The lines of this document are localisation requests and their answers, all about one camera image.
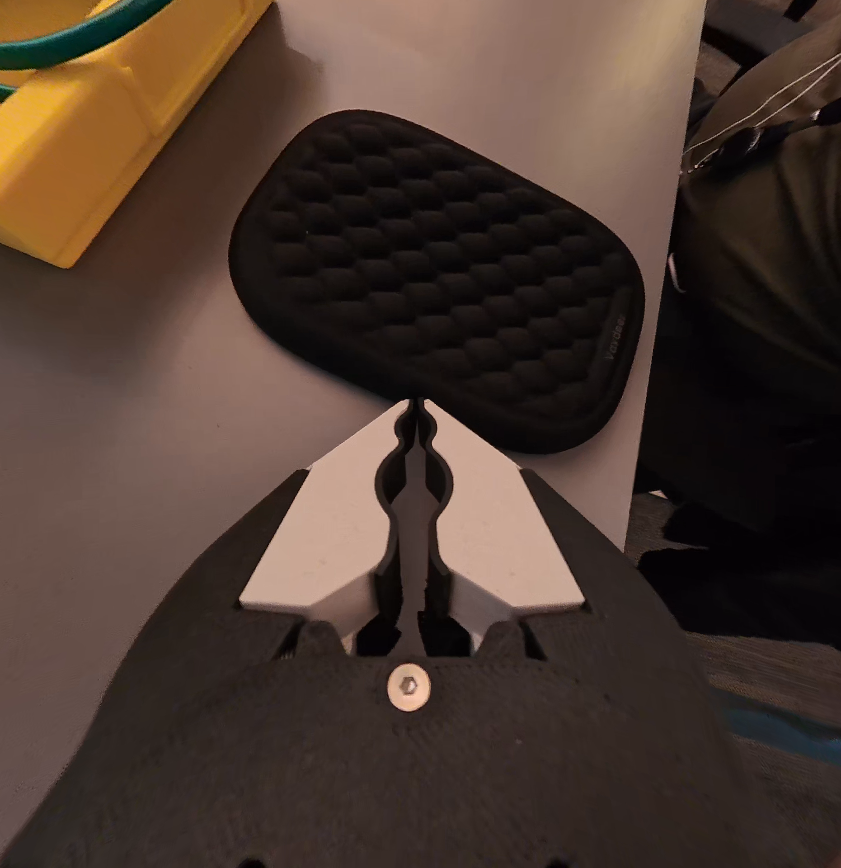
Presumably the yellow plastic bin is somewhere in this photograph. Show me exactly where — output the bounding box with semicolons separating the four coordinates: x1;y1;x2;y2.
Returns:
0;0;275;270

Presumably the green ethernet cable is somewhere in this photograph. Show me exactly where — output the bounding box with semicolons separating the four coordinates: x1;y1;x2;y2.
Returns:
0;0;180;106

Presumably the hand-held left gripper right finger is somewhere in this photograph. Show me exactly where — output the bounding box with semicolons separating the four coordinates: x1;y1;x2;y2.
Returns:
419;399;587;657

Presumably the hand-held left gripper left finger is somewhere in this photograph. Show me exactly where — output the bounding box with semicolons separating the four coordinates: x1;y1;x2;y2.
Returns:
239;400;421;657

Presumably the dark cloth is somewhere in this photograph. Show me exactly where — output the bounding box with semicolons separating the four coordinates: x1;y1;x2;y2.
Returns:
637;502;841;655

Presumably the black honeycomb wrist pad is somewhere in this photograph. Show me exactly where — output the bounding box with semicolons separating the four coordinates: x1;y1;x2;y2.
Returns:
228;108;647;455

